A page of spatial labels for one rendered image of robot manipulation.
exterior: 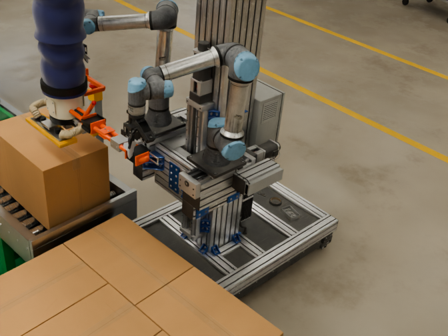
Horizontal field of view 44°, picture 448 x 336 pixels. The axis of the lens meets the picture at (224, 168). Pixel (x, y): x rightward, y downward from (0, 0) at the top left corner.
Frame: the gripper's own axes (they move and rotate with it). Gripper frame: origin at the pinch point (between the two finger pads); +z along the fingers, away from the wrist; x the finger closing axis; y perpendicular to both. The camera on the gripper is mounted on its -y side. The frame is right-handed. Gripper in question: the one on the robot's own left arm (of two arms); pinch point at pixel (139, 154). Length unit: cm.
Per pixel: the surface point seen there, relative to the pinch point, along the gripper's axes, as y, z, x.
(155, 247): 8, 69, -16
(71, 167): 53, 33, 5
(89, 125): 32.1, -1.4, 5.3
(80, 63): 52, -24, -3
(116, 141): 13.1, -1.3, 3.4
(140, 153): -2.5, -2.1, 1.4
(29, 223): 67, 70, 26
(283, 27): 308, 123, -475
